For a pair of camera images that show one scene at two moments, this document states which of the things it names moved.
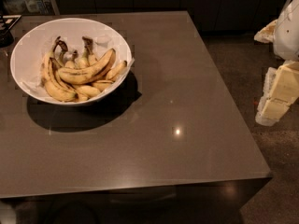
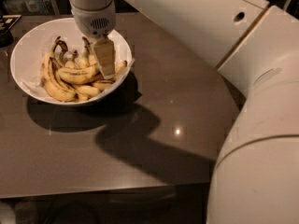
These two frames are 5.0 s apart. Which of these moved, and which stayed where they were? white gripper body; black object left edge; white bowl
Moved: white gripper body
Stayed: black object left edge; white bowl
